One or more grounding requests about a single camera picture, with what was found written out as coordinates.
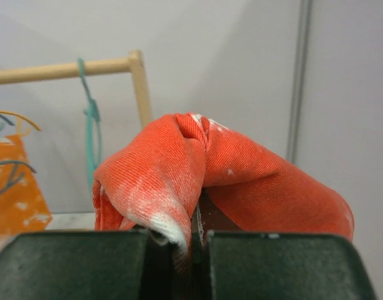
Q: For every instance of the teal hanger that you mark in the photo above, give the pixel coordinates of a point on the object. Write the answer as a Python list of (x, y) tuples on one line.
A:
[(93, 136)]

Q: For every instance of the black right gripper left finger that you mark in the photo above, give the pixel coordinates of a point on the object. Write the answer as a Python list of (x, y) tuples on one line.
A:
[(85, 265)]

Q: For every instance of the wooden clothes rack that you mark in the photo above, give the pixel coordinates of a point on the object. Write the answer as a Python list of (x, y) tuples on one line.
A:
[(133, 64)]

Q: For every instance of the yellow hanger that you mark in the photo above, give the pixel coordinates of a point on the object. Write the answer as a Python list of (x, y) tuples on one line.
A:
[(22, 124)]

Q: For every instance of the grey-blue hanger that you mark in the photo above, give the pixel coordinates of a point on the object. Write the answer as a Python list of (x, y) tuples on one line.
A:
[(17, 181)]

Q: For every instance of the orange white-speckled trousers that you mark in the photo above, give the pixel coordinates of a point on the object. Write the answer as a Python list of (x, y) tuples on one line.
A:
[(22, 205)]

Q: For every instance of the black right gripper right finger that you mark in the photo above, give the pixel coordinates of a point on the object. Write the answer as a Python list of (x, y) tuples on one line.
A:
[(256, 265)]

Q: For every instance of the red white-speckled trousers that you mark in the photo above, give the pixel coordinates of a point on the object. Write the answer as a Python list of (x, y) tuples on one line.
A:
[(157, 179)]

